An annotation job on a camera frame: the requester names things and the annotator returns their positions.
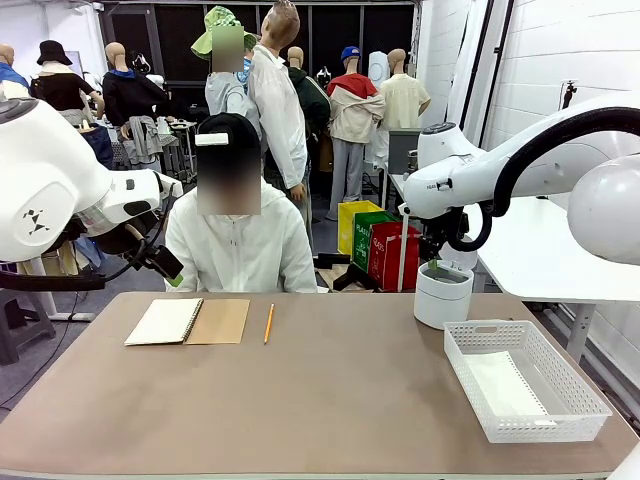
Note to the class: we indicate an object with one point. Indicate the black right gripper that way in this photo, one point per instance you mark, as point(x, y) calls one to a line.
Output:
point(434, 242)

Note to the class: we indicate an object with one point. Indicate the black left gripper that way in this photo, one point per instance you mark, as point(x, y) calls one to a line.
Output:
point(157, 260)

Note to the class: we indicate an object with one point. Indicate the spiral notebook brown cover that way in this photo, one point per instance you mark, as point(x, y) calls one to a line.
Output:
point(220, 322)

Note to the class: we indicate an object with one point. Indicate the yellow pencil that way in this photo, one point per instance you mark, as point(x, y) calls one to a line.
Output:
point(269, 324)

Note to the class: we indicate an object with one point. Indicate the white torn notebook sheet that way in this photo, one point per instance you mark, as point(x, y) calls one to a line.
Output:
point(500, 385)

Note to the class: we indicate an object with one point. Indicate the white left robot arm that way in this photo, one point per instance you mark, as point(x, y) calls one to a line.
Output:
point(45, 175)

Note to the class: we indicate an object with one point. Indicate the white round trash bin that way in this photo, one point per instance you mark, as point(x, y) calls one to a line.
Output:
point(442, 302)

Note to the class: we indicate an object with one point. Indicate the red recycling bag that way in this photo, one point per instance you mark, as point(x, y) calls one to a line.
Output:
point(390, 260)

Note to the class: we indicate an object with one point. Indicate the person in white hooded jacket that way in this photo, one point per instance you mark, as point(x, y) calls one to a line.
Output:
point(240, 250)

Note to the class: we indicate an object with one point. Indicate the green recycling bag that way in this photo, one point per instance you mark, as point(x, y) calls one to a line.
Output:
point(362, 240)

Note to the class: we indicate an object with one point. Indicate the black floor stand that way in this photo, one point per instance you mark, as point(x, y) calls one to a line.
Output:
point(352, 275)

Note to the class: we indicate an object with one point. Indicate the small white side table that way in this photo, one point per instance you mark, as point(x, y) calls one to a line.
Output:
point(395, 181)

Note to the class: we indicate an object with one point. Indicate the yellow recycling bag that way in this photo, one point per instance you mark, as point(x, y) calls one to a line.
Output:
point(347, 225)

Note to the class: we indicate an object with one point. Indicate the large white table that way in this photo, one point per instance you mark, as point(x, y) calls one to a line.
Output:
point(530, 265)

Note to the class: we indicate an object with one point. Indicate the grey cabinet box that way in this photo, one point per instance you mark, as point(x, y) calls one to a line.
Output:
point(400, 150)

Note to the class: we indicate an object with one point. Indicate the grey garment bundle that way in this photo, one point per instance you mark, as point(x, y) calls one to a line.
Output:
point(142, 137)

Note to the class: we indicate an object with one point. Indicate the grey step stool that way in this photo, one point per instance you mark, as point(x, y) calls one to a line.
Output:
point(25, 325)

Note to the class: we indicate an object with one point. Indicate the black baseball cap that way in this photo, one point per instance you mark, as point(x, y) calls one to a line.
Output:
point(235, 125)

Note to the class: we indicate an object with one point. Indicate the mannequin in cream shirt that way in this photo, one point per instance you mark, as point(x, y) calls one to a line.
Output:
point(402, 100)

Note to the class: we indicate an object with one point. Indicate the mannequin with blue cap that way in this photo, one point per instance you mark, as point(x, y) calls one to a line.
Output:
point(352, 115)

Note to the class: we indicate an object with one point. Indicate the mannequin in black hoodie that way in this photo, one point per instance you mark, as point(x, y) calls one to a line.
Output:
point(130, 95)

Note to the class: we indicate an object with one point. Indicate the mannequin with green checked hat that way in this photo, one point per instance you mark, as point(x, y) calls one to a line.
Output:
point(225, 95)

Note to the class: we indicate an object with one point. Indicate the tall mannequin in white shirt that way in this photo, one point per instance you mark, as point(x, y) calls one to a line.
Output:
point(277, 115)

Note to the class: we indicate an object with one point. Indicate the white perforated plastic basket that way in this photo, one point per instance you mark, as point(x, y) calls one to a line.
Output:
point(545, 427)

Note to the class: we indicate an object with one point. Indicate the mannequin in dark green jacket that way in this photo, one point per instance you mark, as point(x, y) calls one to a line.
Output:
point(312, 100)

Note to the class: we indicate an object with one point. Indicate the black tripod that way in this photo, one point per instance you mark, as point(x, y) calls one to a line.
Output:
point(570, 95)

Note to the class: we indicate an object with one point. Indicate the mannequin with black bucket hat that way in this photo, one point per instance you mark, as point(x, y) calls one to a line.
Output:
point(60, 90)

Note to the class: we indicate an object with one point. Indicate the mannequin in blue shirt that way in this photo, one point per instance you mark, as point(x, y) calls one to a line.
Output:
point(10, 75)

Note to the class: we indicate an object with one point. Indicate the white table leg frame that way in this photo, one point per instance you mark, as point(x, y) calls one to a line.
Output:
point(50, 300)

